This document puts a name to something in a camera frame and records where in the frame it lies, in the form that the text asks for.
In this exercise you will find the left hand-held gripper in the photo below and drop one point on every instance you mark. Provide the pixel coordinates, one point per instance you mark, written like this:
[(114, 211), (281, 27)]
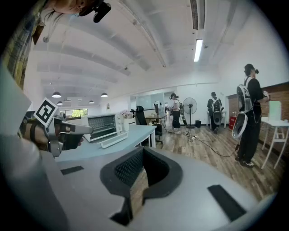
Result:
[(46, 111)]

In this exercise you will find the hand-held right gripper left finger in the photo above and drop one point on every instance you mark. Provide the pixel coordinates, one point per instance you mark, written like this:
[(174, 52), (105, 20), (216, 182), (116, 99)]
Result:
[(90, 191)]

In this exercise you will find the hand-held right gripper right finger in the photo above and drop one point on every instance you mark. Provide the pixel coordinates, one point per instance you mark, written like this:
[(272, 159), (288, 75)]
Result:
[(192, 180)]

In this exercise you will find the white toaster oven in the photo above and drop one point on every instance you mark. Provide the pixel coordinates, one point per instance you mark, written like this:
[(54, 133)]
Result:
[(101, 125)]

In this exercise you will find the person's left forearm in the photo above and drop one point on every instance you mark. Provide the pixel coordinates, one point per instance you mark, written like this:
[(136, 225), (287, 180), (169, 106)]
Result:
[(41, 135)]

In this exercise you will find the person's left hand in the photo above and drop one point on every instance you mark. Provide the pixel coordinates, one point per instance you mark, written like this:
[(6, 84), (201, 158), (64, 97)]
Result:
[(71, 142)]

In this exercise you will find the window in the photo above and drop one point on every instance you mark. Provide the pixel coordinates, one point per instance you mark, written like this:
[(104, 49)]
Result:
[(75, 113)]

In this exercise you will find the small potted green plant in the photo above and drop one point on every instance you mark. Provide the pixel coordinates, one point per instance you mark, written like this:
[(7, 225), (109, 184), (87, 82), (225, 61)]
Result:
[(108, 106)]

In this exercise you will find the white power strip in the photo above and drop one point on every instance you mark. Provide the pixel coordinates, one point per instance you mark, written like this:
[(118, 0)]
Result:
[(193, 137)]

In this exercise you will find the black wristband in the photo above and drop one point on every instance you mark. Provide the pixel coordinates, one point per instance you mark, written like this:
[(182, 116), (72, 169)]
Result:
[(33, 133)]

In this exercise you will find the pink flowers in white vase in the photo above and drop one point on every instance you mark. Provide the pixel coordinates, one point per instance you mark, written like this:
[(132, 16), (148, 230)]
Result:
[(126, 115)]

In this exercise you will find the black bin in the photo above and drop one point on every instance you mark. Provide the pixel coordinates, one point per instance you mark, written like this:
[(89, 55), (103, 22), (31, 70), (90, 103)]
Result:
[(198, 124)]

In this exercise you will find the black office chair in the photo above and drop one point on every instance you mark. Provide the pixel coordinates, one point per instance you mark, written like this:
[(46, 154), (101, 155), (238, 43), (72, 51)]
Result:
[(141, 118)]

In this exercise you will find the red box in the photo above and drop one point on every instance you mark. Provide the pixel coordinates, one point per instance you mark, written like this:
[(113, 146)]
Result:
[(232, 123)]

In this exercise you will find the white shell backpack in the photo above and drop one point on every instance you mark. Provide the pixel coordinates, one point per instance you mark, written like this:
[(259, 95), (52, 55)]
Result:
[(217, 112), (240, 121)]

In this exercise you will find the brown desk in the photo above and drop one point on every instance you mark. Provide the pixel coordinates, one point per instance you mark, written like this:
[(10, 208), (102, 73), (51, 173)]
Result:
[(157, 116)]

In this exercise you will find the white table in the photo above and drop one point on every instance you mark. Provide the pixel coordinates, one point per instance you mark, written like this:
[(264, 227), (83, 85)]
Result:
[(275, 123), (224, 112)]

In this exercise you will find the black standing fan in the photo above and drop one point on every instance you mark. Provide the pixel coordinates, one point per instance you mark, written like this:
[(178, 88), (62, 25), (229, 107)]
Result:
[(190, 104)]

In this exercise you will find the yellow plaid shirt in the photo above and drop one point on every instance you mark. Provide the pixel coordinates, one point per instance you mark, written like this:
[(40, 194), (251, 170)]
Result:
[(18, 56)]

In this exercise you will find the pale green box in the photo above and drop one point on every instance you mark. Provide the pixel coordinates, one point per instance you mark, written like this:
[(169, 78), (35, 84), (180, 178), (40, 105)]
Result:
[(275, 110)]

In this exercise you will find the person's face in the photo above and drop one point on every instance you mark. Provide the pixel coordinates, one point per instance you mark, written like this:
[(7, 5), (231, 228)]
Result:
[(67, 6)]

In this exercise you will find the ceiling tube light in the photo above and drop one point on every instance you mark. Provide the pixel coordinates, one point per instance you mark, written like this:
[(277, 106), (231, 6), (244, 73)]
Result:
[(198, 50)]

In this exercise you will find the ceiling air vent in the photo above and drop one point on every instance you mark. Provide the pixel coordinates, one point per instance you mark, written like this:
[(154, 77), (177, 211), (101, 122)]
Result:
[(197, 13)]

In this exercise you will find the black head-mounted camera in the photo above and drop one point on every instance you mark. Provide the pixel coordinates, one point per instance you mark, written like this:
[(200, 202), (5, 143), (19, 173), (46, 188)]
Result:
[(99, 11)]

